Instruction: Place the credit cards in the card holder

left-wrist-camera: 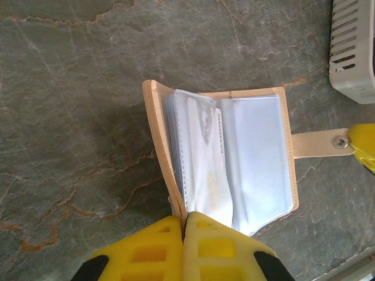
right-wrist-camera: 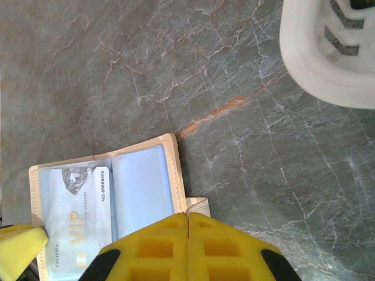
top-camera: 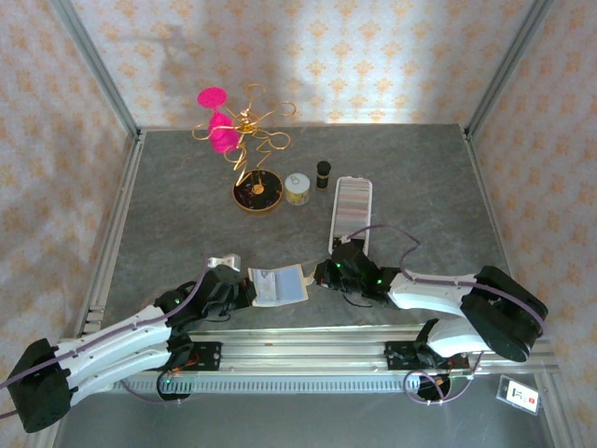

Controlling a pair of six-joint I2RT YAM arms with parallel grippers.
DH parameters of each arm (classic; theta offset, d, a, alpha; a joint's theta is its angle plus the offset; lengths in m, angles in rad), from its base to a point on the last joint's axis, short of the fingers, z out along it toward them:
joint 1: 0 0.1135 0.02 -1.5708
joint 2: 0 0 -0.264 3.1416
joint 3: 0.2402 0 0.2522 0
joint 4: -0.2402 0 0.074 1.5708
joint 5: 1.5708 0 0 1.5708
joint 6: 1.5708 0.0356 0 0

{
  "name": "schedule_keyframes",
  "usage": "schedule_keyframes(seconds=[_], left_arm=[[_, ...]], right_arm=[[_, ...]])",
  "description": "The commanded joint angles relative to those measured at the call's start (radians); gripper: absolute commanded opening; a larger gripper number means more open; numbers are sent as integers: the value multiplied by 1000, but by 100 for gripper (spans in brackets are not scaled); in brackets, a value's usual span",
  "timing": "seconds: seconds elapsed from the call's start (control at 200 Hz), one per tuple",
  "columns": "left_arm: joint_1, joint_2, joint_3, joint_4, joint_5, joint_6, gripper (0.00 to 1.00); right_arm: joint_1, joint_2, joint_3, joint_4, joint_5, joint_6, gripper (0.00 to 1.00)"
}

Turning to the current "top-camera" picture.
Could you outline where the white credit card grey print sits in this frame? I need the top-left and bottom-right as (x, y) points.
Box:
(253, 269), (280, 304)

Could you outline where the beige card holder wallet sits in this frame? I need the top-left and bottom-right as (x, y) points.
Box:
(246, 263), (314, 308)

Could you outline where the clear plastic card tray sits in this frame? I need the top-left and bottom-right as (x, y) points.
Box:
(327, 175), (373, 256)

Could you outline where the small yellow jar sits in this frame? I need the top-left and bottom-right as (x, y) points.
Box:
(284, 172), (312, 206)

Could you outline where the white label badge red mark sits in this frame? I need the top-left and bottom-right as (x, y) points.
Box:
(494, 374), (542, 415)

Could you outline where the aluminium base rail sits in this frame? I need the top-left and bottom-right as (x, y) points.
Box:
(186, 324), (559, 374)

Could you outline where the gold wire glass rack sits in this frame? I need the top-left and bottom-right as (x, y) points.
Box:
(191, 83), (298, 215)

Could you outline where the grey slotted cable duct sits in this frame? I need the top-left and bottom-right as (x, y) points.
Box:
(111, 371), (472, 396)

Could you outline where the aluminium table edge rail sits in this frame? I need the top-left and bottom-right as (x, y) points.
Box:
(461, 125), (517, 279)
(76, 129), (146, 337)

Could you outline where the aluminium frame post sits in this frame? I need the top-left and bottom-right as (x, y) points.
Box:
(49, 0), (143, 141)
(465, 0), (556, 141)

